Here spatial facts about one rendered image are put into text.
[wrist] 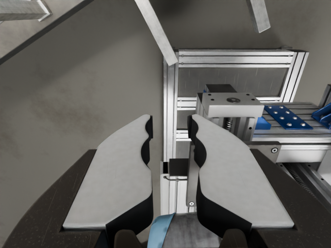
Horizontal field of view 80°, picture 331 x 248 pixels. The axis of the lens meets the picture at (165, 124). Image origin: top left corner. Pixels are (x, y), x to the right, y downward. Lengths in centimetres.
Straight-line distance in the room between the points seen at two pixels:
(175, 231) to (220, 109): 29
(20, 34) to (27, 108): 109
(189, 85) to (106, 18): 68
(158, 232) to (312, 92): 167
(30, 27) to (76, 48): 74
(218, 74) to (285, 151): 74
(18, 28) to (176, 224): 77
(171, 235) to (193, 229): 4
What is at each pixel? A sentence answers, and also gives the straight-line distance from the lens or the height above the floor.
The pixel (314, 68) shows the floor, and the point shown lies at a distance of 183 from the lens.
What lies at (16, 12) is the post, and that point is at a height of 87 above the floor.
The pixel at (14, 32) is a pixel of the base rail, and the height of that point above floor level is 70.
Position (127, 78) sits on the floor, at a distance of 151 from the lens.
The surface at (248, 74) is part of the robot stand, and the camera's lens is 137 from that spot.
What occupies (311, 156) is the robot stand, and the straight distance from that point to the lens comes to 77.
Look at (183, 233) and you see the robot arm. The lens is 41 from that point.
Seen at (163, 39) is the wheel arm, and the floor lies 86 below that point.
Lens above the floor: 143
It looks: 61 degrees down
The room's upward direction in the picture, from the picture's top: 179 degrees clockwise
